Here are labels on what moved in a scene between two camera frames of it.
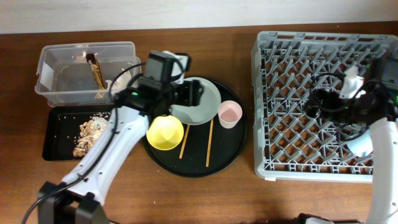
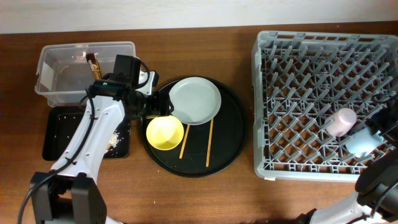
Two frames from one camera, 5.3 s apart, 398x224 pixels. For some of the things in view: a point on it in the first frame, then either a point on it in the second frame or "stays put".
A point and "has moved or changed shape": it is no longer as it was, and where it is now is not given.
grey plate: [209, 105] stays put
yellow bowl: [165, 132] stays put
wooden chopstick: [180, 155] stays put
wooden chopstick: [209, 142] stays put
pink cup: [229, 114] has moved or changed shape
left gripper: [189, 93] → [161, 105]
